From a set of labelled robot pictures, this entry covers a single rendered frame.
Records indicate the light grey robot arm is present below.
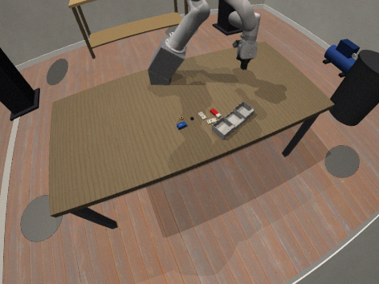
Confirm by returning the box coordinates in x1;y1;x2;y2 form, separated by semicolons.
165;0;260;54

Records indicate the blue battery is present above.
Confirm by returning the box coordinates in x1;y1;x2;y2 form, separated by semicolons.
177;121;186;130

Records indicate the cream domino tile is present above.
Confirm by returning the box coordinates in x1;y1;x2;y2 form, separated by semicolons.
206;118;217;124
198;112;206;120

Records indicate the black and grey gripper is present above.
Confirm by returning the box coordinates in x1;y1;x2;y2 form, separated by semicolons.
236;39;258;70

